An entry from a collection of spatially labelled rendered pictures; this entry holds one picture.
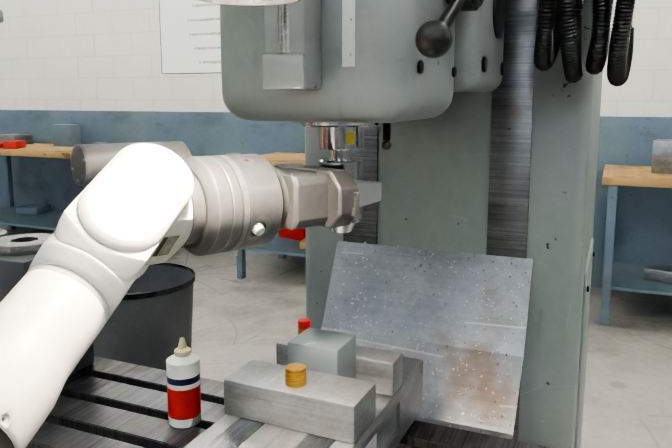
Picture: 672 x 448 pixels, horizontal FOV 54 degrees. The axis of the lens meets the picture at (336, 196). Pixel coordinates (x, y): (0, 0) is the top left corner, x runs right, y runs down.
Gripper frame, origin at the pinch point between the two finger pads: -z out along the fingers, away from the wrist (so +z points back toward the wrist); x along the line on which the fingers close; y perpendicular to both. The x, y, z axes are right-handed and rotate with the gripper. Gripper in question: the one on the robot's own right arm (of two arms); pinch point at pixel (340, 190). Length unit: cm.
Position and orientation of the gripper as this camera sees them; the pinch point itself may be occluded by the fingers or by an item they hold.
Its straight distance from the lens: 69.4
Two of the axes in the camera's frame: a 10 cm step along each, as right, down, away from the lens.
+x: -6.7, -1.1, 7.4
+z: -7.5, 0.9, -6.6
